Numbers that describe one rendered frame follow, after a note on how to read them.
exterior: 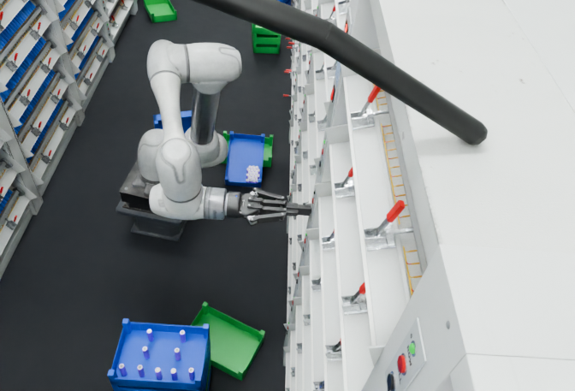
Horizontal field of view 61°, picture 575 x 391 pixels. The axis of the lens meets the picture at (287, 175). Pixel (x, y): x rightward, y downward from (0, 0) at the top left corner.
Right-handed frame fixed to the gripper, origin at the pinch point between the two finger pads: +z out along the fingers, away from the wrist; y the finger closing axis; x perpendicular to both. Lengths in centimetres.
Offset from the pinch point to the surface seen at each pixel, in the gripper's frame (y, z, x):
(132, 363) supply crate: 20, -50, -64
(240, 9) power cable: 53, -14, 86
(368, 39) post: 5, 7, 58
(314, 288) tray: 21.6, 5.0, -6.1
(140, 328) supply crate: 8, -50, -63
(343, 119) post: 4.7, 6.1, 37.6
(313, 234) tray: 5.0, 4.9, -4.3
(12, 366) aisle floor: 11, -104, -96
